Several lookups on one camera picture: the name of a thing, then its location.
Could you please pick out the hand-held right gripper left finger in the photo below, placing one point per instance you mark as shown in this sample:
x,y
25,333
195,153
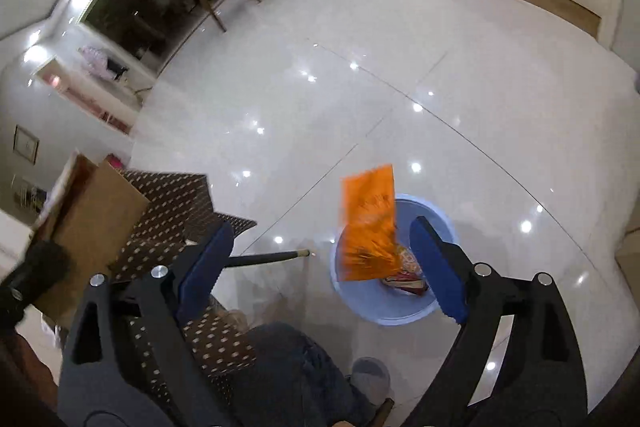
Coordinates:
x,y
207,267

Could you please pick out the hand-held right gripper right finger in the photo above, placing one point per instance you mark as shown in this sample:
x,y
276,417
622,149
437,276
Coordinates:
x,y
440,272

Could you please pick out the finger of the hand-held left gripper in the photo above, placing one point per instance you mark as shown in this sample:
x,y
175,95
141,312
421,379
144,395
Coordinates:
x,y
32,272

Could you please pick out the light blue plastic bin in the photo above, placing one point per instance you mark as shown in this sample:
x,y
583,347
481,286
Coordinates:
x,y
370,307

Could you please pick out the orange snack packet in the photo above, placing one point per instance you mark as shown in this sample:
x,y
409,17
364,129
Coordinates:
x,y
367,217

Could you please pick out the person's left forearm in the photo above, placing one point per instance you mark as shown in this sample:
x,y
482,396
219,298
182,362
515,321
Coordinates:
x,y
20,377

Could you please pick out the red snack wrapper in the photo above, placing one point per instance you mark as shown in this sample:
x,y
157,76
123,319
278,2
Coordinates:
x,y
405,282

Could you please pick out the black rod with pale tip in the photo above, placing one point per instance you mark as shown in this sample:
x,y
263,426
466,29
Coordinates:
x,y
265,258

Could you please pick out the metal rack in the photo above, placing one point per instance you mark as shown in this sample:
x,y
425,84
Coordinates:
x,y
27,192

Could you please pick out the brown cardboard box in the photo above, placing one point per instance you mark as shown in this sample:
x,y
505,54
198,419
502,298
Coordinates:
x,y
95,217

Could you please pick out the grey slipper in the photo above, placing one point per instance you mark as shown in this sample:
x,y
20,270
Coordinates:
x,y
370,374

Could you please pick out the person's leg in jeans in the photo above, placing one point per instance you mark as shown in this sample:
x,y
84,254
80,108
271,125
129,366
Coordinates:
x,y
295,372

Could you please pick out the hanging pink clothes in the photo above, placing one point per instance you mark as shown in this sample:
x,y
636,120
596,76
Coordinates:
x,y
100,62

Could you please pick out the small framed wall picture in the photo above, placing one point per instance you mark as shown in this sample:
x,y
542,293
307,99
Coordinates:
x,y
26,144

